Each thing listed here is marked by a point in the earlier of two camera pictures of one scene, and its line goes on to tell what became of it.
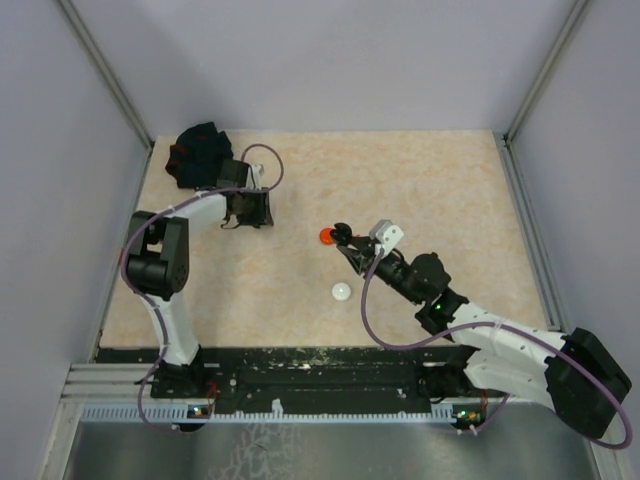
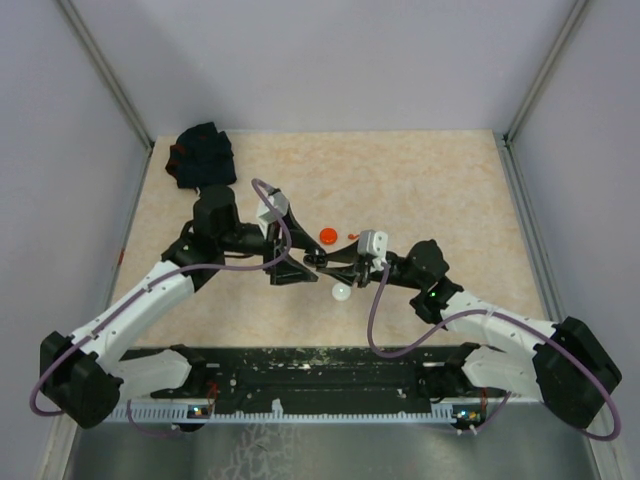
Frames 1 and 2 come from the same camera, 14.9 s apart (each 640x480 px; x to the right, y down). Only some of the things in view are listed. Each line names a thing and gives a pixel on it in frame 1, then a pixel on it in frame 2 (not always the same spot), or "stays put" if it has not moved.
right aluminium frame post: x=574 y=14 stays put
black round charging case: x=342 y=233 → x=320 y=259
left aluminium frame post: x=107 y=72 stays put
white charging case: x=341 y=291 stays put
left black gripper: x=263 y=215 → x=276 y=255
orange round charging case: x=325 y=236 stays put
